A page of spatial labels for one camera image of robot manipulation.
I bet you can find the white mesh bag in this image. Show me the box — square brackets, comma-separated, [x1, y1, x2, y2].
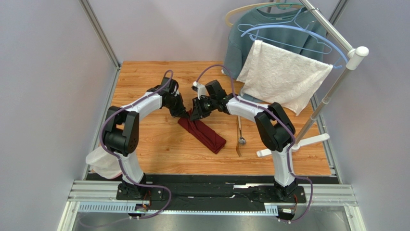
[86, 146, 122, 179]

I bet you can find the silver metal spoon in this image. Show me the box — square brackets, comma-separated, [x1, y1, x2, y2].
[237, 116, 246, 145]

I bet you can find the metal clothes rack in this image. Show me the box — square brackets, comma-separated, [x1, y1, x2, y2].
[256, 0, 370, 158]

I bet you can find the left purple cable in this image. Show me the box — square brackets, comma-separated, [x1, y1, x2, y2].
[98, 69, 172, 220]

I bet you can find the light blue clothes hanger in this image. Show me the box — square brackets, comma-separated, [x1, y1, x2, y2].
[233, 7, 348, 69]

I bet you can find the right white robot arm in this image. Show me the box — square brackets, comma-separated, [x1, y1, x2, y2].
[190, 80, 297, 201]

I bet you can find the white towel on hanger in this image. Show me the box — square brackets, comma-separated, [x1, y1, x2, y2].
[237, 40, 333, 116]

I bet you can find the teal sweatshirt on hanger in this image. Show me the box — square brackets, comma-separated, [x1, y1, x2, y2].
[224, 8, 332, 113]

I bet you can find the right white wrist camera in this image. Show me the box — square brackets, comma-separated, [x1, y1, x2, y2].
[192, 81, 207, 100]

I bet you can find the purple cable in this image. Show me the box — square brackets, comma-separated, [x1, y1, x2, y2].
[98, 69, 172, 220]
[193, 64, 314, 223]

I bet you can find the aluminium frame rail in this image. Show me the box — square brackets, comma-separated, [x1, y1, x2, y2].
[79, 0, 122, 70]

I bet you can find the dark red cloth napkin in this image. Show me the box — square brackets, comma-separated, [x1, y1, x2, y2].
[178, 111, 227, 154]

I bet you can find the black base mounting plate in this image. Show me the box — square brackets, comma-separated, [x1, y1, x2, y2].
[86, 174, 340, 212]

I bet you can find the beige wooden hanger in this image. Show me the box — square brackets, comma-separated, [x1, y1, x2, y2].
[225, 0, 284, 27]

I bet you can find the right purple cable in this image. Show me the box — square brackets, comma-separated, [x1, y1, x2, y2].
[193, 64, 314, 223]

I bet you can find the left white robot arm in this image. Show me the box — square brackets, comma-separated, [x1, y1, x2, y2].
[100, 77, 189, 199]

